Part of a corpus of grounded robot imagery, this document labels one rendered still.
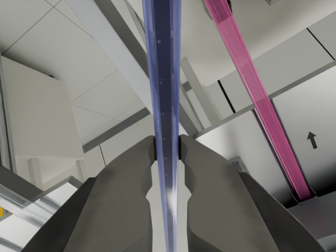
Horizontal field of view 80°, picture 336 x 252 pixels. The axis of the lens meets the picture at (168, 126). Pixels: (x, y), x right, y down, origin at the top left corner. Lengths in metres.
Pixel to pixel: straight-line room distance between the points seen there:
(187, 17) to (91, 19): 0.45
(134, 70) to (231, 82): 1.90
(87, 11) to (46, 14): 1.09
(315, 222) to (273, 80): 1.80
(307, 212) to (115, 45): 0.30
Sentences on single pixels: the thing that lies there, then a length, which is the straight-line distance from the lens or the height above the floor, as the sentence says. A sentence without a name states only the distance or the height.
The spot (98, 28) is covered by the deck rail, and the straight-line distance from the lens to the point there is 0.19.
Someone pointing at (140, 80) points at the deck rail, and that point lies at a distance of 0.20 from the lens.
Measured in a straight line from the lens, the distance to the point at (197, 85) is 0.67.
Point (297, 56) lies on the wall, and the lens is 2.17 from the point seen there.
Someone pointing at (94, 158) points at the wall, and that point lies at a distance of 2.61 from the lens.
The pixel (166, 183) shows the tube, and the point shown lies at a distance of 0.16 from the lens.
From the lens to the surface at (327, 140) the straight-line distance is 0.30.
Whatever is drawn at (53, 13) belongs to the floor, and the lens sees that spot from 1.28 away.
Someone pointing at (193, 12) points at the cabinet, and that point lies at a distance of 0.62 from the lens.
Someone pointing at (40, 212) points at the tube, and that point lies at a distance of 0.27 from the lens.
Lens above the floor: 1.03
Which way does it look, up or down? 20 degrees down
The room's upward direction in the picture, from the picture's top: 156 degrees clockwise
